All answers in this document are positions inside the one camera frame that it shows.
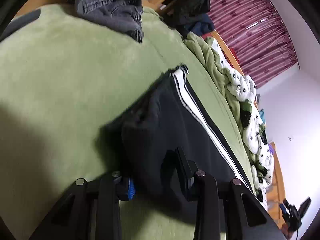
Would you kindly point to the dark blue garment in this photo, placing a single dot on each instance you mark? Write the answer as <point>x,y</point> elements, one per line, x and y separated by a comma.
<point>203,25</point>

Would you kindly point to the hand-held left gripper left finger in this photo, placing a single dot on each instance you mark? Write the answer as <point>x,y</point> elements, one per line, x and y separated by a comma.
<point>130,190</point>

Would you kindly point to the black jacket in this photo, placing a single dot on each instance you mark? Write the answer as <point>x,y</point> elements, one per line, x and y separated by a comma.
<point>192,2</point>

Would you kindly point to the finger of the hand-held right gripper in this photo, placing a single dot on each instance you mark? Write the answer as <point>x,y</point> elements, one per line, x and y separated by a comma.
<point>283,208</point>

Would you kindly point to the black pants with white stripes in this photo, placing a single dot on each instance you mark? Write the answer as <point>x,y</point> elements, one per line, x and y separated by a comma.
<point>160,120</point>

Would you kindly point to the wooden bed frame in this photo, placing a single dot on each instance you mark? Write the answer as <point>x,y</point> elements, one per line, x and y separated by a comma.
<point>278,180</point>

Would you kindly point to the maroon curtain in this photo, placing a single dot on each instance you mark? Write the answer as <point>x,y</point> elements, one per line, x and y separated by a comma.
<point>250,17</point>

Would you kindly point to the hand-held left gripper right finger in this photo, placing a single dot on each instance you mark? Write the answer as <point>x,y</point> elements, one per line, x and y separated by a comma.
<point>185,172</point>

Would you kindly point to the teal cloth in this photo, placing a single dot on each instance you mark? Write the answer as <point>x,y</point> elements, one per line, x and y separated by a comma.
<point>262,115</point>

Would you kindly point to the grey jeans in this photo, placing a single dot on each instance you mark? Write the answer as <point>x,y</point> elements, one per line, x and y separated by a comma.
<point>112,12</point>

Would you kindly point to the green fleece blanket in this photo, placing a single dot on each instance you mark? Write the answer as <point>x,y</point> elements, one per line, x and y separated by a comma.
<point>62,80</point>

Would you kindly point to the white wall socket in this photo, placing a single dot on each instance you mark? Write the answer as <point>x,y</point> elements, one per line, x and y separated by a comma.
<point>291,138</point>

